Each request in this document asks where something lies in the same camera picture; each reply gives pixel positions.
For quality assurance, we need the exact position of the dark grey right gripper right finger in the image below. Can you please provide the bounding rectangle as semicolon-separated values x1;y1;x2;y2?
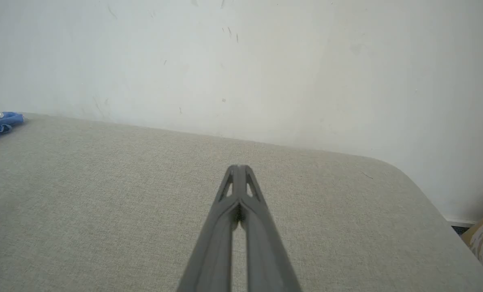
239;165;303;292

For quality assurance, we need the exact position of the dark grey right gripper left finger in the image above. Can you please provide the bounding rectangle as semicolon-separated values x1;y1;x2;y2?
177;165;241;292

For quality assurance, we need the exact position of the blue white red-striped garment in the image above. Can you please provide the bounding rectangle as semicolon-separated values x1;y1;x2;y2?
0;112;25;144

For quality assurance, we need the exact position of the beige grey fabric sofa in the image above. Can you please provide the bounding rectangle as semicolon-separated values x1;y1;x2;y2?
0;113;483;292

